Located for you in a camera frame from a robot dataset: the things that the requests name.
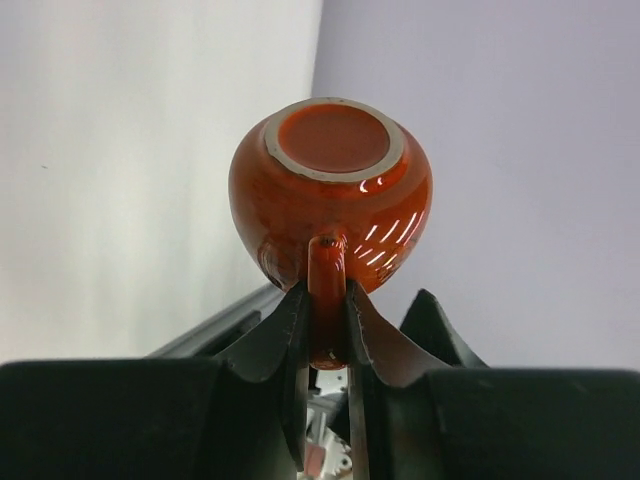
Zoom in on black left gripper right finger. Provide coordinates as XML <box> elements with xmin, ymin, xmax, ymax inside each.
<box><xmin>346</xmin><ymin>283</ymin><xmax>639</xmax><ymax>479</ymax></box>

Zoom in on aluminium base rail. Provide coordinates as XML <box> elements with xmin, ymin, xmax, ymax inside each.
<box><xmin>148</xmin><ymin>284</ymin><xmax>284</xmax><ymax>358</ymax></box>

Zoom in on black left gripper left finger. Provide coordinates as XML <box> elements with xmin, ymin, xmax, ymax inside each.
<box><xmin>1</xmin><ymin>284</ymin><xmax>310</xmax><ymax>479</ymax></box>

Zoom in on brown mug black interior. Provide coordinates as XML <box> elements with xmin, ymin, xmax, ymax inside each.
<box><xmin>228</xmin><ymin>97</ymin><xmax>433</xmax><ymax>370</ymax></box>

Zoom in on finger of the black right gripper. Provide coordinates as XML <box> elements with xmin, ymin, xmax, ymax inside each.
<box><xmin>399</xmin><ymin>289</ymin><xmax>488</xmax><ymax>368</ymax></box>

